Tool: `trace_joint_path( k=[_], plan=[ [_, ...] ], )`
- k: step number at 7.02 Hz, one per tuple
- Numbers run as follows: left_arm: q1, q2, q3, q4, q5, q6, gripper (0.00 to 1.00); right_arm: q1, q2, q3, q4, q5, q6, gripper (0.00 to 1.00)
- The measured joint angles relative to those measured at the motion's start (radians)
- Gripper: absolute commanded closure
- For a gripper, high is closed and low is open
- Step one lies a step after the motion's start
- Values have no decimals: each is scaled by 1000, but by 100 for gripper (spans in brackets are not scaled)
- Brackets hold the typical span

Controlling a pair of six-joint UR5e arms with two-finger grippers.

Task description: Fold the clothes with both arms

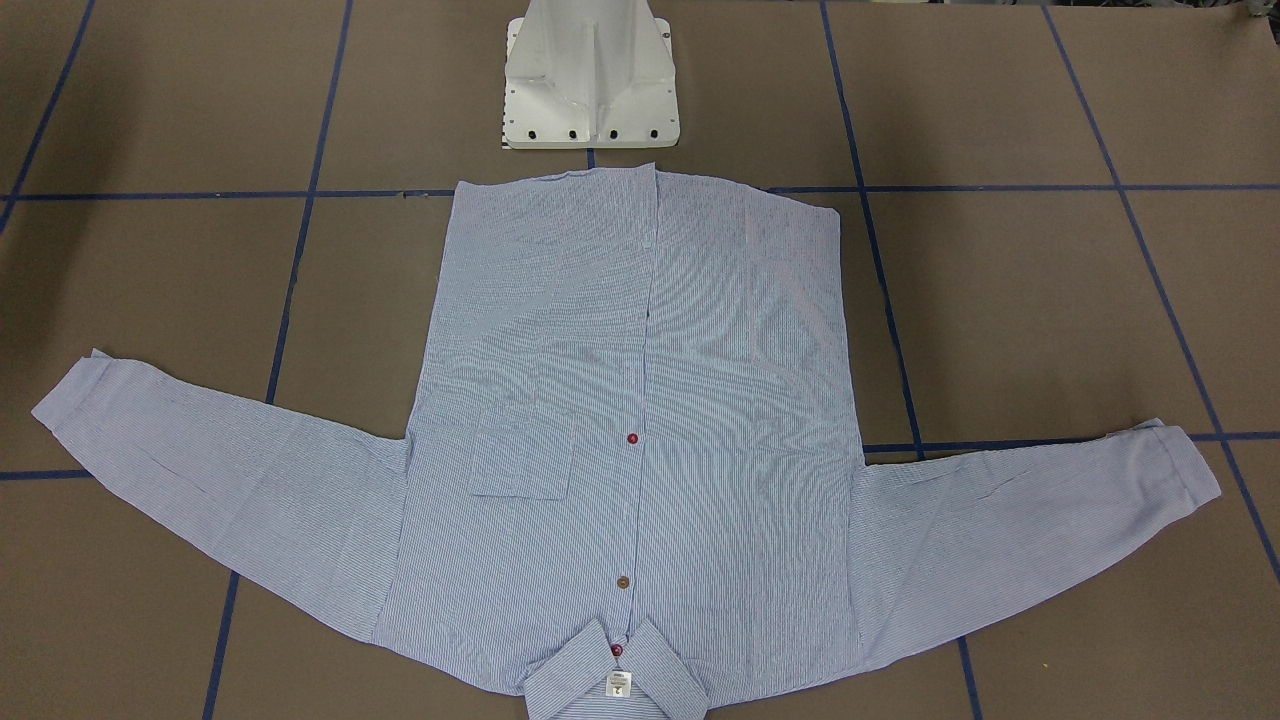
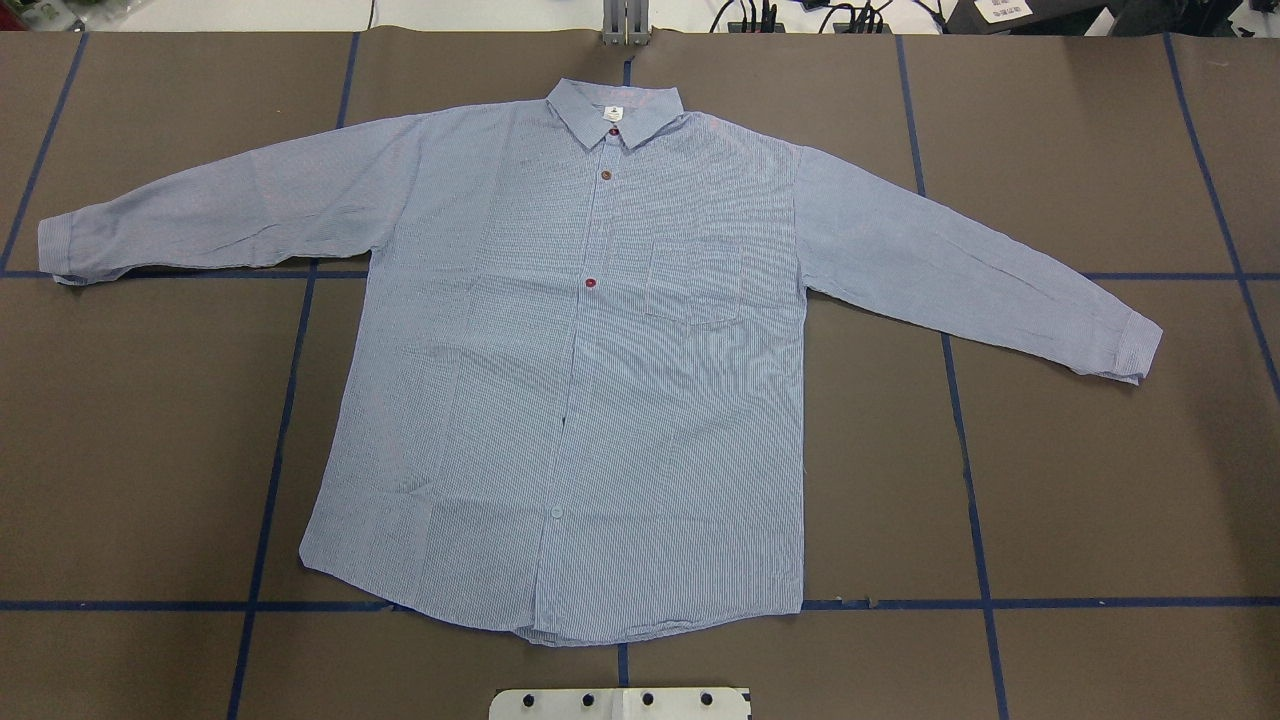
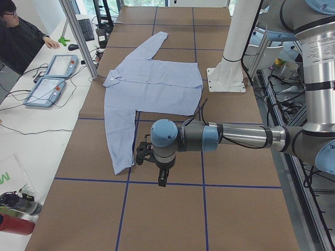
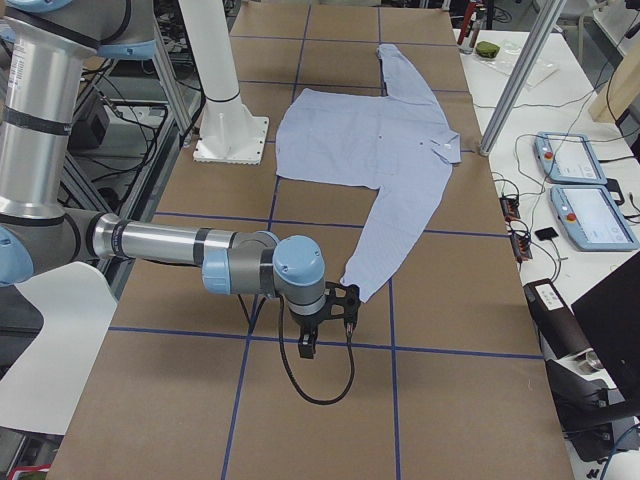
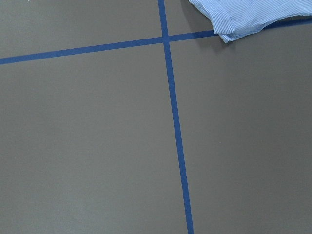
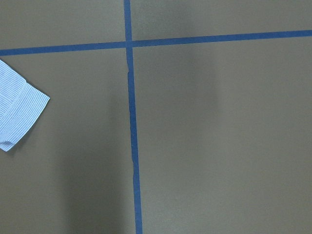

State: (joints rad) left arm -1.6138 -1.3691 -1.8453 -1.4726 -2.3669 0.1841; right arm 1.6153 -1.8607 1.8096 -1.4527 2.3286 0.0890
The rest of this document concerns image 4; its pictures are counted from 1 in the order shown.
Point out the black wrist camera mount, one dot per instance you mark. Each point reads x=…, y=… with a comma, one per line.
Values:
x=342, y=303

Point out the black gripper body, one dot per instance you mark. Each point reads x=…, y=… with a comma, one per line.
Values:
x=305, y=324

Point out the lower teach pendant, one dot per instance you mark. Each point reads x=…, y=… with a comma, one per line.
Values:
x=591, y=218

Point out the light blue striped shirt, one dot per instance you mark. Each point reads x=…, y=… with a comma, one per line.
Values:
x=399, y=145

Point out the white moulded chair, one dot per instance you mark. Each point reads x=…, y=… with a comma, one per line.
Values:
x=42, y=389

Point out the green cloth in bag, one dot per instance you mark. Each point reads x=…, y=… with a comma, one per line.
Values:
x=487, y=50

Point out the black monitor panel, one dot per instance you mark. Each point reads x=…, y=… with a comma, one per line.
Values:
x=608, y=314

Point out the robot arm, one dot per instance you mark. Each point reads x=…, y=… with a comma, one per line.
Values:
x=51, y=214

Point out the teach pendant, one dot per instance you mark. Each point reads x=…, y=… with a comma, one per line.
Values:
x=591, y=218
x=568, y=159

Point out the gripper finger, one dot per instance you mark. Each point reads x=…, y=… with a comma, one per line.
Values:
x=303, y=347
x=311, y=347

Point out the upper teach pendant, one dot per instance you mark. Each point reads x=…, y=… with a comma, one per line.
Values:
x=568, y=159

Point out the small black square pad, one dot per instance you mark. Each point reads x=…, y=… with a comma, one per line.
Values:
x=545, y=234

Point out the aluminium frame post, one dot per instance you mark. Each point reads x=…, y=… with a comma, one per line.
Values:
x=534, y=44

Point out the brown paper table cover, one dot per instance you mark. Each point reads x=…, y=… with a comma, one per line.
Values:
x=438, y=376

